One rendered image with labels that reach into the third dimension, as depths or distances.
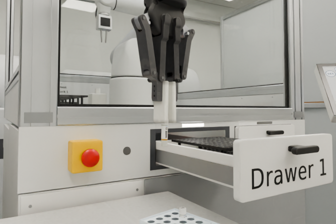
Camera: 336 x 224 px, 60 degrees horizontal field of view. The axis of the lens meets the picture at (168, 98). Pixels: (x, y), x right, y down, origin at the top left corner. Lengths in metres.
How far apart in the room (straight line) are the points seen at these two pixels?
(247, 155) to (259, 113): 0.55
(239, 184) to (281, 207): 0.68
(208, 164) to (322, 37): 2.06
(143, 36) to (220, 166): 0.30
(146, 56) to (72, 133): 0.34
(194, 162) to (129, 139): 0.20
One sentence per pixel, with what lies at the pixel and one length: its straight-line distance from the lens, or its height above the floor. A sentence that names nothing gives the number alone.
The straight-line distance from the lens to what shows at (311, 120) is 2.59.
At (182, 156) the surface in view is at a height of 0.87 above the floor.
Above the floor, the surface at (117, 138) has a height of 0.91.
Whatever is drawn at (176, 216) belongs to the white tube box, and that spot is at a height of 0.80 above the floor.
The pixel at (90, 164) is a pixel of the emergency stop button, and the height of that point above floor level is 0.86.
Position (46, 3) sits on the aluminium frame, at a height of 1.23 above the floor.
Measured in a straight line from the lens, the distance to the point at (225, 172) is 0.60.
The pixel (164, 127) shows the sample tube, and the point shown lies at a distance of 0.49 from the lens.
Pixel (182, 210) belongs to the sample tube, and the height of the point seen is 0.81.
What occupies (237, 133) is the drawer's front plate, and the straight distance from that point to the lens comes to 0.99.
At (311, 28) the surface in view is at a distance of 2.66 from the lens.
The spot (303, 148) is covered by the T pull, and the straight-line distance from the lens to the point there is 0.61.
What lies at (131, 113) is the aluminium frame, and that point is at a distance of 0.78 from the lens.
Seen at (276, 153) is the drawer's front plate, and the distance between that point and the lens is 0.61.
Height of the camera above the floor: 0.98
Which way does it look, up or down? 2 degrees up
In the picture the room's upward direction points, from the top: straight up
